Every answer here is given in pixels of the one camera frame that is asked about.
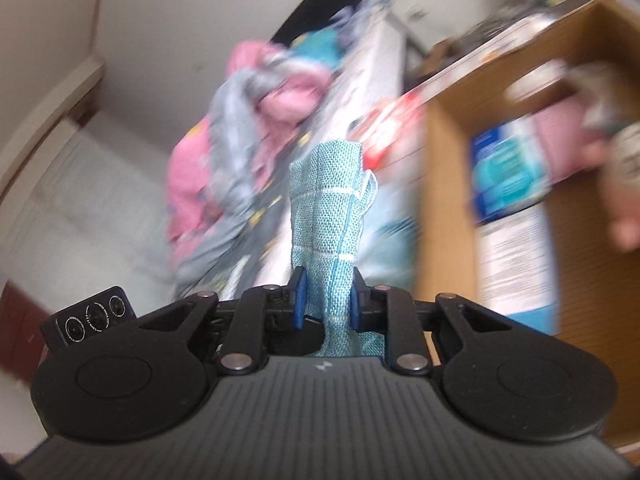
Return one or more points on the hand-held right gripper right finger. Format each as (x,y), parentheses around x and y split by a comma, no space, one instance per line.
(358,305)

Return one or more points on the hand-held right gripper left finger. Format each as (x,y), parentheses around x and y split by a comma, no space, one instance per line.
(298,300)

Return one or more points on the teal checked towel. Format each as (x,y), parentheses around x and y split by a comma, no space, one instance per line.
(325,210)

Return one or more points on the large cardboard box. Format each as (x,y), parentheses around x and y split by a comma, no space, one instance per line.
(445,210)

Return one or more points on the pink cloth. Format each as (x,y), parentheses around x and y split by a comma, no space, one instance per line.
(565,135)

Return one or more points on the dark grey printed bedsheet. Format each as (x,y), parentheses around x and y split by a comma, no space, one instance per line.
(270,210)

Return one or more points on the pink grey duvet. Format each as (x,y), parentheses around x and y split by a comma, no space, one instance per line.
(200,175)

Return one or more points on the blue white face mask box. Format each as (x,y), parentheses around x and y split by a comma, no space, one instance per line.
(515,260)

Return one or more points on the red wet wipes pack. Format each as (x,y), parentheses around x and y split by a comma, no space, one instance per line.
(390,130)

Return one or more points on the blue cotton tissue pack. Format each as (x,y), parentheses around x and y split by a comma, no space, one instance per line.
(505,170)

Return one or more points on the teal printed pillow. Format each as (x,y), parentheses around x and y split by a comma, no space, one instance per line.
(320,45)

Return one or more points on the pink plush toy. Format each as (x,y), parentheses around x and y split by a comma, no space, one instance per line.
(625,195)

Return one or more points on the light blue cloth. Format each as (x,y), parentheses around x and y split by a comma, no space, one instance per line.
(360,15)

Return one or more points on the black headboard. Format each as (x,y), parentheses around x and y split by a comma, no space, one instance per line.
(320,0)

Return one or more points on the clear plastic bag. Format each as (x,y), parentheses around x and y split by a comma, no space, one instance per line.
(600,95)

